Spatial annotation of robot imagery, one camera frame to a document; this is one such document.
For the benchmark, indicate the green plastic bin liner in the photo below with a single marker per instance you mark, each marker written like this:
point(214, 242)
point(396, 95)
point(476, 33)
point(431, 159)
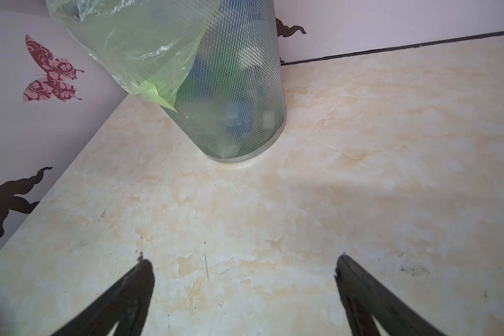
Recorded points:
point(147, 46)

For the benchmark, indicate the grey mesh waste bin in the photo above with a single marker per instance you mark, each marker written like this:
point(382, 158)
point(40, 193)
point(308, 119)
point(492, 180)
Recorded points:
point(232, 104)

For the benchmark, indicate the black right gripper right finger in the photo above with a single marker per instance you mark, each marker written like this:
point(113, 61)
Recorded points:
point(367, 303)

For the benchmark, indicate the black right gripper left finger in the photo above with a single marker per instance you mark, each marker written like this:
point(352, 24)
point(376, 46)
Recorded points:
point(122, 309)

